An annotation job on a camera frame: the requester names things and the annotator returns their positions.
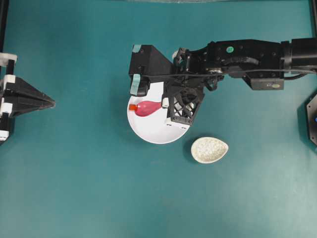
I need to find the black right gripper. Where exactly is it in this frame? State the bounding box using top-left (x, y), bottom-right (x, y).
top-left (128, 44), bottom-right (224, 125)

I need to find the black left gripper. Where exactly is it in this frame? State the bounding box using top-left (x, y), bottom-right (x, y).
top-left (0, 53), bottom-right (55, 142)

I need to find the small red block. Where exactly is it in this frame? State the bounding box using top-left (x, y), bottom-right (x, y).
top-left (128, 104), bottom-right (138, 112)

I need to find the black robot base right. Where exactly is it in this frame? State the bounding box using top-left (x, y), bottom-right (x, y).
top-left (306, 94), bottom-right (317, 145)

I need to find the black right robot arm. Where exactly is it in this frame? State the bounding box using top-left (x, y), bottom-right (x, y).
top-left (129, 38), bottom-right (317, 125)

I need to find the white round bowl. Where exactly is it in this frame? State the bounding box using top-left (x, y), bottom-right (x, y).
top-left (127, 82), bottom-right (190, 144)

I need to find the speckled beige spoon rest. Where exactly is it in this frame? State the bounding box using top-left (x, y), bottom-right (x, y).
top-left (191, 137), bottom-right (229, 164)

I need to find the black frame post left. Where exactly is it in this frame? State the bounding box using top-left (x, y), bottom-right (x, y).
top-left (0, 0), bottom-right (9, 52)

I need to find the black frame post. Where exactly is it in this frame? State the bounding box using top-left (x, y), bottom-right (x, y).
top-left (309, 0), bottom-right (317, 38)
top-left (0, 0), bottom-right (9, 52)

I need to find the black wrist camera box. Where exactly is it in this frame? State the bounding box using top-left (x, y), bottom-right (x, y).
top-left (243, 76), bottom-right (284, 91)

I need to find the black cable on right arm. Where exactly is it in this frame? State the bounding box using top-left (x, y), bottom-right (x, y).
top-left (138, 68), bottom-right (317, 80)

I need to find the black frame post right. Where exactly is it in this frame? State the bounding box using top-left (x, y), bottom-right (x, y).
top-left (309, 0), bottom-right (317, 38)

